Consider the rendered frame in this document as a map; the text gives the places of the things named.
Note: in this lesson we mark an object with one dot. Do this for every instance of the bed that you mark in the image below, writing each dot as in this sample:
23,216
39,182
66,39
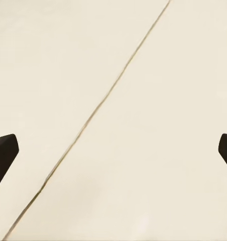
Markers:
118,107

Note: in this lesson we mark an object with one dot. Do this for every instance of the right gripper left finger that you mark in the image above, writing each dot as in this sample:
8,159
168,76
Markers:
9,149

